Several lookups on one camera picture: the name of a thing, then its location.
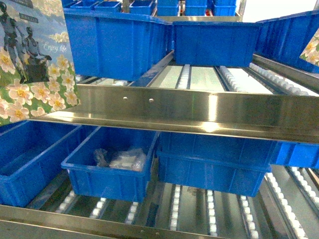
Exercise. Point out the blue bin upper centre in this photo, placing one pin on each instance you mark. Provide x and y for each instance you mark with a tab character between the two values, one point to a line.
229	44

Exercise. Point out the light blue flower gift bag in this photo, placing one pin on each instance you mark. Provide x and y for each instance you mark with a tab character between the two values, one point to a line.
37	73

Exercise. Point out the blue bin with plastic bags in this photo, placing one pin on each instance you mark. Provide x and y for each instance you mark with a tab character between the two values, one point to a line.
104	182

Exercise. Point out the stainless steel shelf rail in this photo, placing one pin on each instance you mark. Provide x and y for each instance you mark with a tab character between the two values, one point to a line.
259	116

